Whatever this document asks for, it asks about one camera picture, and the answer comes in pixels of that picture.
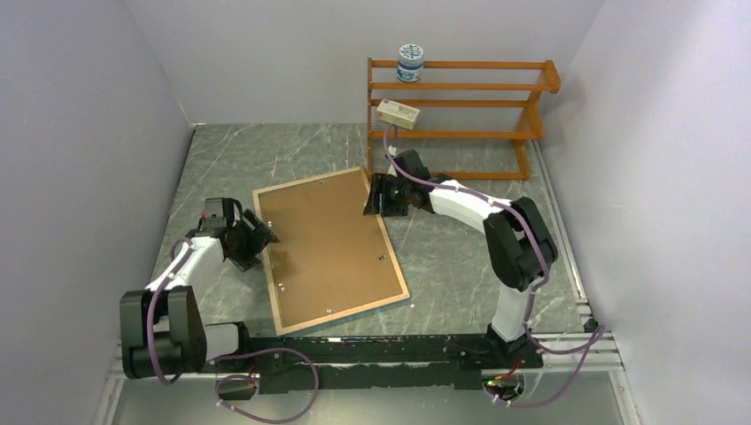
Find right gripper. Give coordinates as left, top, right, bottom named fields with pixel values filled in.
left=363, top=174, right=411, bottom=218

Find blue wooden picture frame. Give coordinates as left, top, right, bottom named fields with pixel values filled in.
left=252, top=166, right=411, bottom=336

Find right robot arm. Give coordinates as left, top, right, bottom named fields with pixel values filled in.
left=363, top=150, right=559, bottom=367

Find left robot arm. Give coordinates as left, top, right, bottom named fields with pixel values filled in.
left=120, top=197, right=279, bottom=385

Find small white green box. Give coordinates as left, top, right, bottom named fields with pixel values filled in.
left=376, top=99, right=421, bottom=130

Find blue white ceramic jar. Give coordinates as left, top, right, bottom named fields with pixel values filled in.
left=397, top=43, right=424, bottom=82

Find orange wooden shelf rack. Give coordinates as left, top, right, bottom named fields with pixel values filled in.
left=365, top=58, right=561, bottom=181

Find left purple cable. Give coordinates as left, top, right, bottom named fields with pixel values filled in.
left=145, top=237, right=321, bottom=425

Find purple cable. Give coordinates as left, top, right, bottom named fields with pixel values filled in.
left=382, top=126, right=608, bottom=410
left=145, top=237, right=321, bottom=425

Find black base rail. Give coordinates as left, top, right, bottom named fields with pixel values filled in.
left=202, top=331, right=543, bottom=394

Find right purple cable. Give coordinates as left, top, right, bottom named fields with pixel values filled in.
left=382, top=126, right=608, bottom=410

